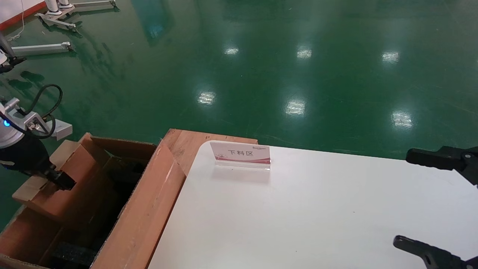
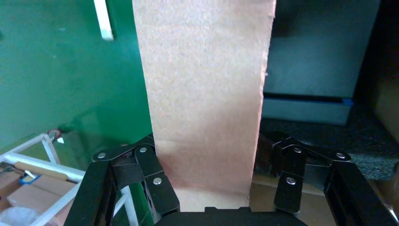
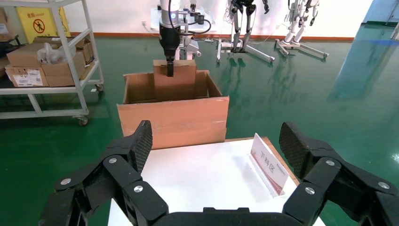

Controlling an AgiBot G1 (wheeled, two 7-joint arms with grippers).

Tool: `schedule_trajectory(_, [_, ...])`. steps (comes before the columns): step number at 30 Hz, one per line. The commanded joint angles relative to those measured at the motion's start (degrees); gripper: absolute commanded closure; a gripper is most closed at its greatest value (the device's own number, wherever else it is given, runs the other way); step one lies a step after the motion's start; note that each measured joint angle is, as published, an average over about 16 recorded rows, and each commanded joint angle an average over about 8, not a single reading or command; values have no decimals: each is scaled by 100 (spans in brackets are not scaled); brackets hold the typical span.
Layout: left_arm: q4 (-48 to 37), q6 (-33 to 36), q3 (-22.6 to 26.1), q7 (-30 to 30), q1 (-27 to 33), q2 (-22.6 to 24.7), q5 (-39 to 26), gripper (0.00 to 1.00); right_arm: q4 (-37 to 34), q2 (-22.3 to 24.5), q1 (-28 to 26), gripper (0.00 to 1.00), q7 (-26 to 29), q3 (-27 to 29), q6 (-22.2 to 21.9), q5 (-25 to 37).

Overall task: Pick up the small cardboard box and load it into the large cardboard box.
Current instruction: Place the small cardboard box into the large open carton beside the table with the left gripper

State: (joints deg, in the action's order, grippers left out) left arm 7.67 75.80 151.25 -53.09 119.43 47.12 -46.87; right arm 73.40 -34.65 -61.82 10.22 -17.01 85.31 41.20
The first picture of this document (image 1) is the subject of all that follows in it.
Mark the white humanoid robot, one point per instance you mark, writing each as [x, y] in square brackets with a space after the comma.
[53, 5]

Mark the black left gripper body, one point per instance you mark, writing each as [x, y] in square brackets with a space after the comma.
[26, 157]

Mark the white humanoid support stand base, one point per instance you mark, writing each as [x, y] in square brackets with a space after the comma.
[59, 22]

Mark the black humanoid robot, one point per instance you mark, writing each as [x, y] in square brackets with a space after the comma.
[5, 46]

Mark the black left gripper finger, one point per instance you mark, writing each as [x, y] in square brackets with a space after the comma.
[61, 181]

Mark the acrylic sign with red stripe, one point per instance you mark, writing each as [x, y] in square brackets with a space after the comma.
[241, 153]

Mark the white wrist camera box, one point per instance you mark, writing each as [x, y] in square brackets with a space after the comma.
[61, 130]

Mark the small brown cardboard box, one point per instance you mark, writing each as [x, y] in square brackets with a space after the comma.
[71, 186]

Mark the black foam pad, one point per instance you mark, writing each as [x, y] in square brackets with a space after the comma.
[127, 172]
[74, 254]

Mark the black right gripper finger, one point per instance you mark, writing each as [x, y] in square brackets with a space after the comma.
[452, 158]
[437, 257]

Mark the large open cardboard box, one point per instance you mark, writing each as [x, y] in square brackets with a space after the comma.
[145, 216]

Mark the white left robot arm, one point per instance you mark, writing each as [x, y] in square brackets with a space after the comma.
[9, 130]

